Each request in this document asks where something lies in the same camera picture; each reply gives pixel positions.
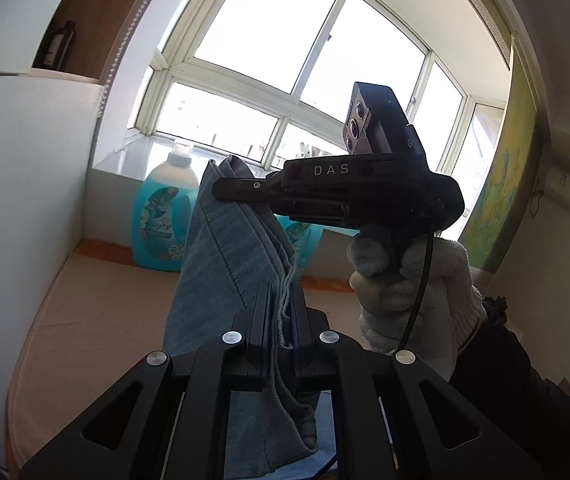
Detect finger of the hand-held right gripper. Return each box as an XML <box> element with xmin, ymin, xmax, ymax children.
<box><xmin>212</xmin><ymin>172</ymin><xmax>286</xmax><ymax>205</ymax></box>

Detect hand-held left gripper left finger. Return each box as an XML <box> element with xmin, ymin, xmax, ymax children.
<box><xmin>20</xmin><ymin>282</ymin><xmax>273</xmax><ymax>480</ymax></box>

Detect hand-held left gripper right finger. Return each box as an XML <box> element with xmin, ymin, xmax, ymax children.
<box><xmin>287</xmin><ymin>282</ymin><xmax>562</xmax><ymax>480</ymax></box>

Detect light blue denim pants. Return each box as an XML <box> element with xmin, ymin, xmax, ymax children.
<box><xmin>162</xmin><ymin>157</ymin><xmax>338</xmax><ymax>480</ymax></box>

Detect person's right forearm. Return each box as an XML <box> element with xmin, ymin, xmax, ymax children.
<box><xmin>447</xmin><ymin>295</ymin><xmax>570</xmax><ymax>480</ymax></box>

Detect person's right hand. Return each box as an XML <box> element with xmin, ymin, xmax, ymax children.
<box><xmin>347</xmin><ymin>232</ymin><xmax>488</xmax><ymax>381</ymax></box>

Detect teal detergent bottle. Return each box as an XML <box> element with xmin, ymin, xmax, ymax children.
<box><xmin>276</xmin><ymin>214</ymin><xmax>324</xmax><ymax>277</ymax></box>
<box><xmin>131</xmin><ymin>140</ymin><xmax>200</xmax><ymax>273</ymax></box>

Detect white framed window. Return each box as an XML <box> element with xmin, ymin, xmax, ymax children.
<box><xmin>92</xmin><ymin>0</ymin><xmax>516</xmax><ymax>177</ymax></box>

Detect pink blanket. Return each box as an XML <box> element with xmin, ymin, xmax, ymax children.
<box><xmin>7</xmin><ymin>252</ymin><xmax>366</xmax><ymax>471</ymax></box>

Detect white cabinet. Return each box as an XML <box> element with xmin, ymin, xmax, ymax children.
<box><xmin>0</xmin><ymin>72</ymin><xmax>106</xmax><ymax>441</ymax></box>

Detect wooden shelf niche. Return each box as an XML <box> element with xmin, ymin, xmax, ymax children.
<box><xmin>30</xmin><ymin>0</ymin><xmax>168</xmax><ymax>85</ymax></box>

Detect dark glass bottle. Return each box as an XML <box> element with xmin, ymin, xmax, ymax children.
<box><xmin>40</xmin><ymin>20</ymin><xmax>76</xmax><ymax>69</ymax></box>

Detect wall map poster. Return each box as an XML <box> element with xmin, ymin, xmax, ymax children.
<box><xmin>457</xmin><ymin>50</ymin><xmax>540</xmax><ymax>273</ymax></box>

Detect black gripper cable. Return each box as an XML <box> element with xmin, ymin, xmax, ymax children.
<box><xmin>397</xmin><ymin>227</ymin><xmax>438</xmax><ymax>356</ymax></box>

